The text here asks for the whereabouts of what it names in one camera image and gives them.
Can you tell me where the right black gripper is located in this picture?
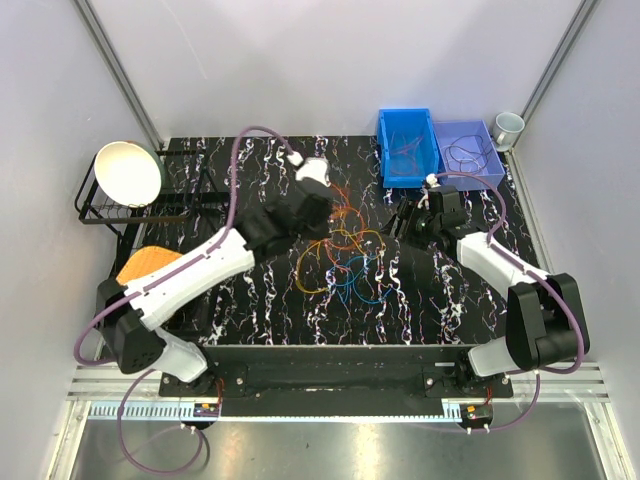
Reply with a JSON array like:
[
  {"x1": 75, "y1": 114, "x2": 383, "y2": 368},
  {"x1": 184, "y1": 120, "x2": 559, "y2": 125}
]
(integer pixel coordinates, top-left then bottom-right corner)
[{"x1": 378, "y1": 197, "x2": 440, "y2": 252}]

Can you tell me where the yellow cable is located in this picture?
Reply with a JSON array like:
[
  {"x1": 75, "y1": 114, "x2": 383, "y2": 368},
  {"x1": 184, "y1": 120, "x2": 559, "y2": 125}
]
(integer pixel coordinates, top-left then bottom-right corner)
[{"x1": 294, "y1": 227, "x2": 387, "y2": 295}]

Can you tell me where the red cable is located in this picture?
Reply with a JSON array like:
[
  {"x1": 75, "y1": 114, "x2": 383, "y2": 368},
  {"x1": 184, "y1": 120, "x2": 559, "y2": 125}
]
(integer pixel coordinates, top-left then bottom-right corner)
[{"x1": 388, "y1": 130, "x2": 427, "y2": 177}]

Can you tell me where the dark brown cable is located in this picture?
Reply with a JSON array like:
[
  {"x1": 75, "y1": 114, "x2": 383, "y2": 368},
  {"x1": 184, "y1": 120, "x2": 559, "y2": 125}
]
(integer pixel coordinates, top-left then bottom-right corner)
[{"x1": 444, "y1": 130, "x2": 496, "y2": 174}]

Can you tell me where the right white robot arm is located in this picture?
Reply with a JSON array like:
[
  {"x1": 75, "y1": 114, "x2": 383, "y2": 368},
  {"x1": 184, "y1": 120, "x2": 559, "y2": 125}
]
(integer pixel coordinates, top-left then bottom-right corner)
[{"x1": 382, "y1": 186, "x2": 590, "y2": 397}]

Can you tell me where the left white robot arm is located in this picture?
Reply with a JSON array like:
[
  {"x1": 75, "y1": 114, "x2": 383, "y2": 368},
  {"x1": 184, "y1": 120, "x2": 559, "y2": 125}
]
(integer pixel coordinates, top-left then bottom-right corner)
[{"x1": 93, "y1": 183, "x2": 334, "y2": 396}]

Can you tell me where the blue plastic bin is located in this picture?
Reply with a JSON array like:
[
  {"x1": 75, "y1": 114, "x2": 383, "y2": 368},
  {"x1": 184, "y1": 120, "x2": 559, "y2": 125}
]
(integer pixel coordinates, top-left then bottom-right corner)
[{"x1": 376, "y1": 108, "x2": 440, "y2": 189}]

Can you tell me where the lavender plastic tray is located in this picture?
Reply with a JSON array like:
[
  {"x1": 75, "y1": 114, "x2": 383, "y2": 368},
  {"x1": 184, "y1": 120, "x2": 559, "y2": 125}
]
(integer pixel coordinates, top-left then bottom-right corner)
[{"x1": 433, "y1": 120, "x2": 505, "y2": 192}]

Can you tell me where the white ceramic mug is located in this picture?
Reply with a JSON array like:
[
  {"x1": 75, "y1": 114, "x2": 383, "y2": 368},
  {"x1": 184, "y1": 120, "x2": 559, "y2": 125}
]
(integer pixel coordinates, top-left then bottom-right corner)
[{"x1": 492, "y1": 112, "x2": 526, "y2": 152}]

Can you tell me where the orange woven basket tray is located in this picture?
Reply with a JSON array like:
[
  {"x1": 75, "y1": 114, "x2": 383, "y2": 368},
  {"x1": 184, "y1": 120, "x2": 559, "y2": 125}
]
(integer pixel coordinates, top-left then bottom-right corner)
[{"x1": 116, "y1": 246, "x2": 182, "y2": 285}]

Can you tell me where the white round bowl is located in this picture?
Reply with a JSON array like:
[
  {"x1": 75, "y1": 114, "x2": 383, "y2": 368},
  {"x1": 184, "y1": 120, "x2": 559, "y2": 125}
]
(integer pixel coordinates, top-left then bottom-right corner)
[{"x1": 93, "y1": 141, "x2": 166, "y2": 207}]

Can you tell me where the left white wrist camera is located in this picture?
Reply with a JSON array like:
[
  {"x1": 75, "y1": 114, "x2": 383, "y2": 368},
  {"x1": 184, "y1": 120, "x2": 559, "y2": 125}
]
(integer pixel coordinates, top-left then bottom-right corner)
[{"x1": 287, "y1": 151, "x2": 331, "y2": 187}]

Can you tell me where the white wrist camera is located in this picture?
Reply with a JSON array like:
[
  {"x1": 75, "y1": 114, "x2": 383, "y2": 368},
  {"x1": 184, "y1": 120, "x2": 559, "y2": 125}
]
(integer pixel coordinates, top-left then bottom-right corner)
[
  {"x1": 423, "y1": 173, "x2": 440, "y2": 192},
  {"x1": 287, "y1": 151, "x2": 331, "y2": 187}
]

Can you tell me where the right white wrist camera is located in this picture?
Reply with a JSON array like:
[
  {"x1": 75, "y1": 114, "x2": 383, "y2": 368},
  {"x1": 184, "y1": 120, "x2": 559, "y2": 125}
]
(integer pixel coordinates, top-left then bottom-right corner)
[{"x1": 423, "y1": 173, "x2": 440, "y2": 192}]

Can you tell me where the black wire dish rack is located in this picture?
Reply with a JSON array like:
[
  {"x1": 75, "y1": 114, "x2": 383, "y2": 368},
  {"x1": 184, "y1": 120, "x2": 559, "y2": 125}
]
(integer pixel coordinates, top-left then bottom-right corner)
[{"x1": 74, "y1": 147, "x2": 230, "y2": 248}]

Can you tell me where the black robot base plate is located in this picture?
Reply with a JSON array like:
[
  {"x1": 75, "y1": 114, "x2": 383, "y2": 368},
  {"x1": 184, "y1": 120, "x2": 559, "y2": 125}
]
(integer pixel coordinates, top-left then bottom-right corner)
[{"x1": 159, "y1": 345, "x2": 513, "y2": 422}]

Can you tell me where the right purple robot hose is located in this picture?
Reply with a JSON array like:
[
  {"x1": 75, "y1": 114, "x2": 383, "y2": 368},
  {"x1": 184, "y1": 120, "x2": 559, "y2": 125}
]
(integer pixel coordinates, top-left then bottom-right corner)
[{"x1": 412, "y1": 171, "x2": 592, "y2": 434}]

